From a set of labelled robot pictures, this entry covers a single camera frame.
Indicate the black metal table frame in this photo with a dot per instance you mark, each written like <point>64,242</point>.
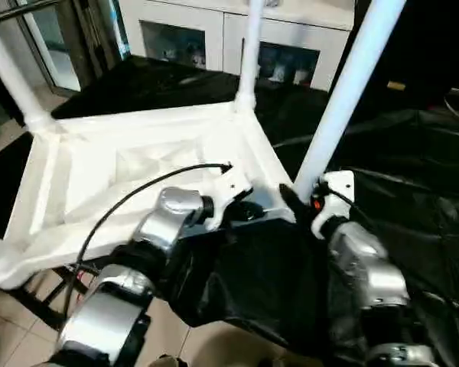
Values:
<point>42,298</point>

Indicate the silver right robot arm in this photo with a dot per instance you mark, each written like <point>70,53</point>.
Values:
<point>371,267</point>

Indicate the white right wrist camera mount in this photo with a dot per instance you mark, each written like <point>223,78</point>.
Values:
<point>336,187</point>

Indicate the metal framed glass door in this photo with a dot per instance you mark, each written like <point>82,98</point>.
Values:
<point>34,49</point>

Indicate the black mat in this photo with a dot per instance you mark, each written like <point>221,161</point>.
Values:
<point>271,275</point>

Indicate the white plastic table top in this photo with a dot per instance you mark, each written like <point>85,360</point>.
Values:
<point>99,172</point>

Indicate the white glass door cabinet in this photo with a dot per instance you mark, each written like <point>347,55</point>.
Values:
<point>214,23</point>

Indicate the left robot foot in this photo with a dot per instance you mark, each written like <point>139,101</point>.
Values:
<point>170,361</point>

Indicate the dark cabinet with gold label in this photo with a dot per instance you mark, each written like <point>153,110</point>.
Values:
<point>394,42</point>

